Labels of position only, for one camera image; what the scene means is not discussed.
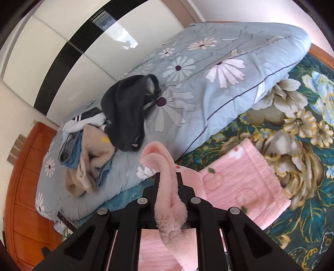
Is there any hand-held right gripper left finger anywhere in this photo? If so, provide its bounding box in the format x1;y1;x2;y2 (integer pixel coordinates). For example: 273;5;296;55
33;172;161;271

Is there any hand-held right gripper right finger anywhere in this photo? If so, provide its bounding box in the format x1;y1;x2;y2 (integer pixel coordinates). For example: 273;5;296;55
177;172;289;271

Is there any pink fleece garment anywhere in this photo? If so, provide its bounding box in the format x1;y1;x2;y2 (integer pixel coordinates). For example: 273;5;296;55
138;138;291;271

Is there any beige fleece garment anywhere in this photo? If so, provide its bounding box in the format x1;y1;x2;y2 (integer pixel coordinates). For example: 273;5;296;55
64;124;117;197

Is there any dark grey garment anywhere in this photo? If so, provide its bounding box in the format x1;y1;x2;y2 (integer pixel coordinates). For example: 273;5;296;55
101;74;162;152

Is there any blue garment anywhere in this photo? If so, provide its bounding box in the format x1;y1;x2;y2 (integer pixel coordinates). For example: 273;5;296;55
59;135;113;188

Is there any grey floral duvet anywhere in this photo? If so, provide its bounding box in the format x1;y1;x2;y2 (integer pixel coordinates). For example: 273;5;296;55
35;22;312;222

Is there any grey knit garment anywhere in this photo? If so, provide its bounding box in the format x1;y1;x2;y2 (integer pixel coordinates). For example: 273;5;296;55
59;138;79;162

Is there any white striped garment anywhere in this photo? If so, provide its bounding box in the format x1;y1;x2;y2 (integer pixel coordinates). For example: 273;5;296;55
63;107;110;134

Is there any teal floral bedsheet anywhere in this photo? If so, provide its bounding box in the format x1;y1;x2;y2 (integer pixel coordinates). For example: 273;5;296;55
53;52;334;271

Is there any wooden headboard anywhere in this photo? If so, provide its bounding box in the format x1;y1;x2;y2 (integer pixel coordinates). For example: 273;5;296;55
4;122;63;263

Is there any white wardrobe with black stripe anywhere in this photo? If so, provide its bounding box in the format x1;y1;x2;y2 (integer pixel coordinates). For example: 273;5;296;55
0;0;199;123

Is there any wooden bed side rail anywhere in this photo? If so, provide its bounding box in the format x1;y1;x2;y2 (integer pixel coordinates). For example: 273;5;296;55
310;44;334;61

